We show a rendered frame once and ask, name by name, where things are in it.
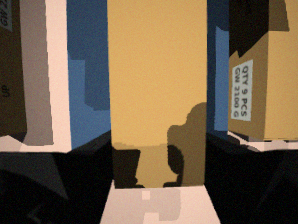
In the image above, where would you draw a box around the brown cardboard carton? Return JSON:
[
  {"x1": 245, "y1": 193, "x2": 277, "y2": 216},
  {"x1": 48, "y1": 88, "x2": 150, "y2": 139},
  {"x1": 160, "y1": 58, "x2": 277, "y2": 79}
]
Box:
[
  {"x1": 228, "y1": 0, "x2": 298, "y2": 140},
  {"x1": 107, "y1": 0, "x2": 207, "y2": 189},
  {"x1": 0, "y1": 0, "x2": 27, "y2": 137}
]

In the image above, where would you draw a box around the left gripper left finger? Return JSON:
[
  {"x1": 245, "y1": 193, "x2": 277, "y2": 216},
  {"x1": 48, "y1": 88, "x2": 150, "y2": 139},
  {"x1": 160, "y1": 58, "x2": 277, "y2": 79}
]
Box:
[{"x1": 0, "y1": 130, "x2": 113, "y2": 224}]

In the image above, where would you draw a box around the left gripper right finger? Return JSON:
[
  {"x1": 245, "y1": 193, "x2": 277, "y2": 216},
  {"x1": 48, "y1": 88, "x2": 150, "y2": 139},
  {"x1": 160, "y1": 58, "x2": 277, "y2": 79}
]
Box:
[{"x1": 204, "y1": 132, "x2": 298, "y2": 224}]

